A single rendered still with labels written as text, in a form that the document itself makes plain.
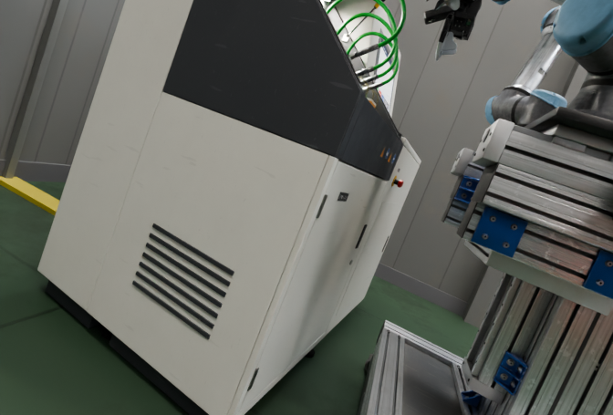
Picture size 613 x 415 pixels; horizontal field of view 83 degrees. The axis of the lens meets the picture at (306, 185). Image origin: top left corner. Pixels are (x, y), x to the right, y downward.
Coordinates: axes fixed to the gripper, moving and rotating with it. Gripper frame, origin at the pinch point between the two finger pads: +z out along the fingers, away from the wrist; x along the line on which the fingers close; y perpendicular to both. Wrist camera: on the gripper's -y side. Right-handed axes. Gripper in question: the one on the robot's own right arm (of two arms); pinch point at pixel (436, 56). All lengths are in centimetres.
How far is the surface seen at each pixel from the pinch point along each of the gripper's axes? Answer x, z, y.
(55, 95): 7, 69, -204
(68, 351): -54, 124, -54
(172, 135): -47, 55, -51
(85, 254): -47, 101, -69
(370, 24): 23.0, -15.8, -36.1
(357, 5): 23, -22, -45
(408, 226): 188, 73, -5
